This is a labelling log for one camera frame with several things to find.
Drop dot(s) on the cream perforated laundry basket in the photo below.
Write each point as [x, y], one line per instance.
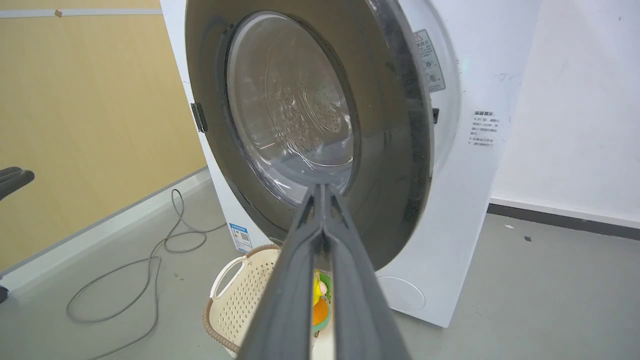
[240, 300]

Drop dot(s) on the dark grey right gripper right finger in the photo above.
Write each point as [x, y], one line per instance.
[357, 300]

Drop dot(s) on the black chair armrest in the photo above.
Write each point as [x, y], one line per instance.
[14, 180]

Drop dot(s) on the yellow orange plastic toy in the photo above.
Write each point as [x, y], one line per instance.
[320, 305]

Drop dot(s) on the white washing machine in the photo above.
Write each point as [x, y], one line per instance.
[460, 200]

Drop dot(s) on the round washing machine door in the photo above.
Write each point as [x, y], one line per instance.
[390, 165]

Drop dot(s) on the grey warning label sticker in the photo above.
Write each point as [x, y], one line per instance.
[430, 60]

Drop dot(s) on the blue energy label sticker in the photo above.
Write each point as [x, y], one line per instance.
[240, 237]

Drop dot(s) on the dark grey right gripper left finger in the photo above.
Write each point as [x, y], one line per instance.
[287, 295]

